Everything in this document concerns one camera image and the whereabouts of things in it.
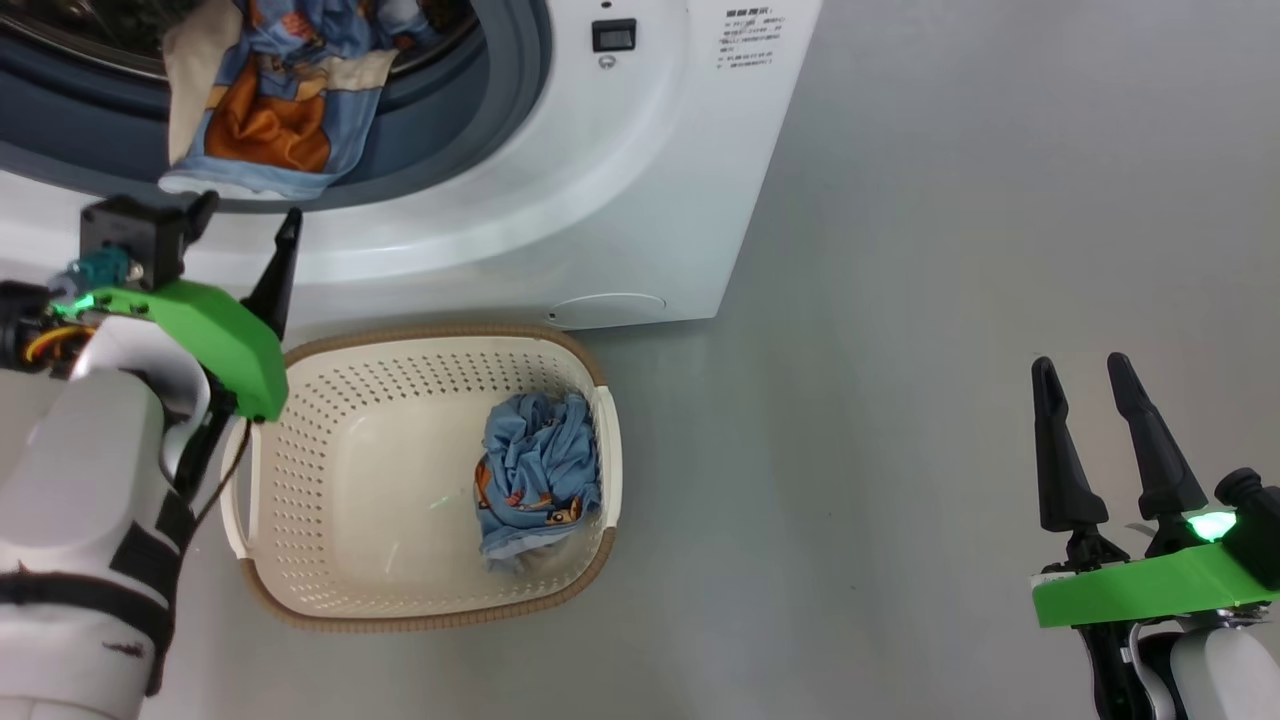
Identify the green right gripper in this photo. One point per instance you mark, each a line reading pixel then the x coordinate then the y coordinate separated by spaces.
pixel 1130 590

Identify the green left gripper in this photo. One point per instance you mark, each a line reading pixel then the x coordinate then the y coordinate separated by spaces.
pixel 220 335

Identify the blue and cream bear garment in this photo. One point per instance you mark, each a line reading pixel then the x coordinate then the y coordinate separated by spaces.
pixel 290 100

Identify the blue bear print garment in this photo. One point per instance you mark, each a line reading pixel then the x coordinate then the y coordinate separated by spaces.
pixel 540 470

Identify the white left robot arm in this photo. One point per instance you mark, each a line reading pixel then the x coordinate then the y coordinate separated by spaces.
pixel 80 520

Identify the grey rubber door gasket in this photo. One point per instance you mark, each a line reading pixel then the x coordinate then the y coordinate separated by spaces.
pixel 500 120

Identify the cream perforated laundry basket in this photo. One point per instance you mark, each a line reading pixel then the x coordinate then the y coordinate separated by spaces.
pixel 380 520

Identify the white front-load washing machine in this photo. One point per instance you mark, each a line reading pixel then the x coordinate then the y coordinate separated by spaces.
pixel 620 180

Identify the black door latch socket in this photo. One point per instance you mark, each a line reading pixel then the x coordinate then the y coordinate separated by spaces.
pixel 614 35

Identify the round filter cover flap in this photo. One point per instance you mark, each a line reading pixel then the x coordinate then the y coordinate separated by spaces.
pixel 610 310

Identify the printed text notice label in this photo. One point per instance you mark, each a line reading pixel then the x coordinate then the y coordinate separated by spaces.
pixel 750 38

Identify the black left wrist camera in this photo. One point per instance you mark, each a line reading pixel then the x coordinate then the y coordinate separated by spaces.
pixel 130 230

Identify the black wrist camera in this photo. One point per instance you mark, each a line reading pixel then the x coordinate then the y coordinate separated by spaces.
pixel 1255 530
pixel 130 230

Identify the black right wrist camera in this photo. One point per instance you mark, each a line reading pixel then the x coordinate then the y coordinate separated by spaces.
pixel 1255 530

